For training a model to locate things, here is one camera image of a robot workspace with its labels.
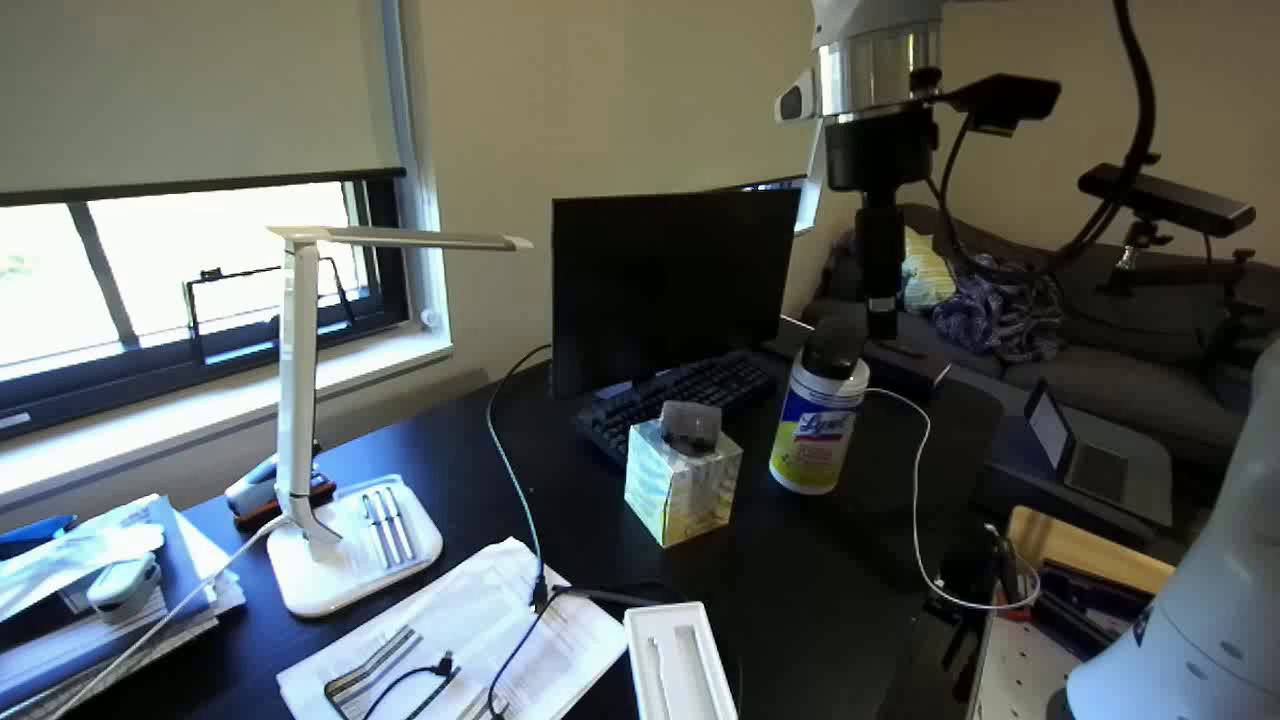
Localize thin black camera cable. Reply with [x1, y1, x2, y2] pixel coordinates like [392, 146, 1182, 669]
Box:
[934, 117, 986, 250]

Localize purple patterned cloth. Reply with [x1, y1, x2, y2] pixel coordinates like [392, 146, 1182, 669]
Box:
[929, 250, 1067, 366]

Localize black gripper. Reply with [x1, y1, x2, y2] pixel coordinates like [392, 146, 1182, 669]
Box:
[816, 105, 939, 338]

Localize white charging cable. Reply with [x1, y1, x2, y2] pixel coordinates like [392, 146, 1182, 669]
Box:
[860, 383, 1044, 617]

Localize small white device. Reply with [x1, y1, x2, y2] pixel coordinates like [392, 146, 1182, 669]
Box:
[84, 549, 173, 627]

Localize black grey stapler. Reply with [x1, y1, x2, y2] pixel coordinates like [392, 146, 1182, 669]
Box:
[221, 448, 342, 526]

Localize yellow green tissue box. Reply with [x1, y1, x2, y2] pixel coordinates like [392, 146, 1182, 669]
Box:
[621, 411, 750, 552]

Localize dark window frame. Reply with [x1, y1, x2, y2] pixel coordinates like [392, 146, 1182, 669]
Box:
[0, 162, 453, 448]

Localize stack of papers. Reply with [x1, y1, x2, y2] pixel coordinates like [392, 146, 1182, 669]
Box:
[0, 490, 251, 720]

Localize grey couch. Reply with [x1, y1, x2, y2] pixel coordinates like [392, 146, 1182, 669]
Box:
[795, 194, 1280, 465]

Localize grey laptop cable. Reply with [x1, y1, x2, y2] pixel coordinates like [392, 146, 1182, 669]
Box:
[482, 338, 562, 606]

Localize black window handle bracket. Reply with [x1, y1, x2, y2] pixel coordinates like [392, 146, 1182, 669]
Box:
[181, 256, 365, 371]

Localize white desk lamp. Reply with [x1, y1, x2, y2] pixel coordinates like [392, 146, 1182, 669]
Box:
[259, 218, 538, 625]

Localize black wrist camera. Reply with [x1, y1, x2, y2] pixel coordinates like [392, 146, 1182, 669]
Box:
[939, 73, 1067, 138]

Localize yellow white cloth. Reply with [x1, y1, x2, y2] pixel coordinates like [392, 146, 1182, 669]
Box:
[897, 225, 966, 310]

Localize silver pen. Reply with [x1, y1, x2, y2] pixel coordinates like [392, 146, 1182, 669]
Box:
[381, 482, 421, 564]
[360, 489, 402, 572]

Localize white lamp cable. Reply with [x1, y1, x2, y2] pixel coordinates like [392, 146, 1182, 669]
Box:
[36, 508, 291, 720]

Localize Lysol wipes canister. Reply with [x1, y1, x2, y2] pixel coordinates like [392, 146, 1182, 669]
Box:
[763, 352, 876, 498]

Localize black camera on stand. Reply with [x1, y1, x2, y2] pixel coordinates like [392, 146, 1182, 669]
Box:
[1078, 160, 1261, 291]

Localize beige roller blind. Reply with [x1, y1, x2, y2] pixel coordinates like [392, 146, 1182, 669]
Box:
[0, 0, 409, 198]

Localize black computer monitor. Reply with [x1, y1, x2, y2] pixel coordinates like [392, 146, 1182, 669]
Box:
[547, 176, 810, 465]

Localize black eyeglasses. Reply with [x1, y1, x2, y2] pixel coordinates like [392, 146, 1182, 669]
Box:
[319, 620, 464, 720]

